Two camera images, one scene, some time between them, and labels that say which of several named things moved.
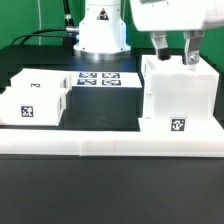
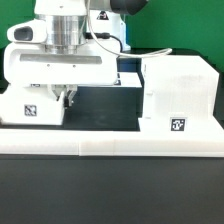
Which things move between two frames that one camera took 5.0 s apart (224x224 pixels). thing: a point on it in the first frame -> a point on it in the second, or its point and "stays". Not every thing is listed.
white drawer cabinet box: (179, 98) stays
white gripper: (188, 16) -> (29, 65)
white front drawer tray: (33, 105) stays
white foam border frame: (144, 143) stays
